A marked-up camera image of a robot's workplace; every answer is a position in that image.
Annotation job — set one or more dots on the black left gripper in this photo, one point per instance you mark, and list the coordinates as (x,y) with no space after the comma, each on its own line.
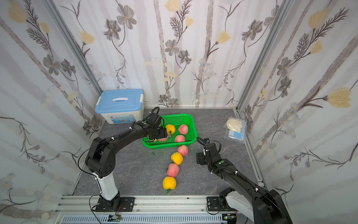
(163,133)

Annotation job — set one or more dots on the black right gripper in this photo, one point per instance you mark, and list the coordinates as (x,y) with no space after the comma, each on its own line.
(200,158)

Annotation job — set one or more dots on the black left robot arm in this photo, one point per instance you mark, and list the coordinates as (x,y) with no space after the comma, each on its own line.
(101,157)

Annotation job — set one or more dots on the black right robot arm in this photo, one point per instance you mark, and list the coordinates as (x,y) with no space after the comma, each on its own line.
(266,207)

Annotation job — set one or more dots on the green plastic perforated basket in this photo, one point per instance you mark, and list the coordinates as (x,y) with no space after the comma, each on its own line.
(176,120)

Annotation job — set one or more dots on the blue face mask pack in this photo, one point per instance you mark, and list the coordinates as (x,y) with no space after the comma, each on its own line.
(236,136)

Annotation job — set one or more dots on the blue lid storage box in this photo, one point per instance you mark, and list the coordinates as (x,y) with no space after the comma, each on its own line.
(121,106)

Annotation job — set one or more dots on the clear bag of white gloves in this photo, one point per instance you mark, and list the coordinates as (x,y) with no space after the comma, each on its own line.
(235,124)

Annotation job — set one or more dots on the yellow peach bottom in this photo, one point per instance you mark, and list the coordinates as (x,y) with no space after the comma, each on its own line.
(169,183)

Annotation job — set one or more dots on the small green circuit board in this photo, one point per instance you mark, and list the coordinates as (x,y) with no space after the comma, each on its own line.
(114,218)

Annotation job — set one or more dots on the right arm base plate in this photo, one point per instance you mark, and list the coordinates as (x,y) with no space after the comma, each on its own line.
(215,204)

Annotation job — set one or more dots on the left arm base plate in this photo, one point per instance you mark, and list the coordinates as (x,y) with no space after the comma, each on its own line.
(117,204)

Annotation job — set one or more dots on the aluminium front rail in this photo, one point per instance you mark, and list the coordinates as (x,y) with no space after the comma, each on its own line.
(151,205)

